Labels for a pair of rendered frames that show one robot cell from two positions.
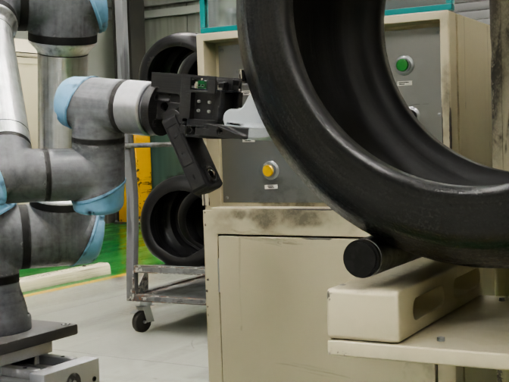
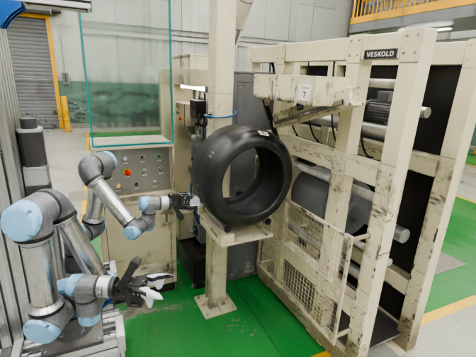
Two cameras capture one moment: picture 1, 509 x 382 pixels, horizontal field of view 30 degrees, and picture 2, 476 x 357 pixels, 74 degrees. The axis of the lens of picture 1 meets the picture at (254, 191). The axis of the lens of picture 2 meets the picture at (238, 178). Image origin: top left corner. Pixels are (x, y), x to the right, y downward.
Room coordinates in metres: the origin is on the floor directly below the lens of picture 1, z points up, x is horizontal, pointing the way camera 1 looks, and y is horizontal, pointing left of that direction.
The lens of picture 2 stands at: (0.09, 1.26, 1.77)
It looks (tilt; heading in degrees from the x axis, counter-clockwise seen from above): 18 degrees down; 304
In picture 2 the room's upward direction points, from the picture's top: 3 degrees clockwise
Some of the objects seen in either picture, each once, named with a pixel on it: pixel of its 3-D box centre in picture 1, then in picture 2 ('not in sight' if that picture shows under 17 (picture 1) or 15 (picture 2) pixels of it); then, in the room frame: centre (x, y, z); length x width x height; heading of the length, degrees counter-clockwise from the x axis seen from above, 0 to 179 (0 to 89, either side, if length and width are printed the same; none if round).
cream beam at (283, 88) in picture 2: not in sight; (296, 88); (0.91, -0.53, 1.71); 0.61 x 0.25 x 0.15; 151
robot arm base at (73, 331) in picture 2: not in sight; (72, 318); (1.25, 0.74, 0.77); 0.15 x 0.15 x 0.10
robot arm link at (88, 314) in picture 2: not in sight; (90, 305); (1.06, 0.75, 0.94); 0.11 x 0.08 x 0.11; 123
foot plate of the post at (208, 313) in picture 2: not in sight; (215, 301); (1.40, -0.43, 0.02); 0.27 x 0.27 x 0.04; 61
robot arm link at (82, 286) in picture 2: not in sight; (84, 285); (1.05, 0.77, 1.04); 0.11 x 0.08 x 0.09; 33
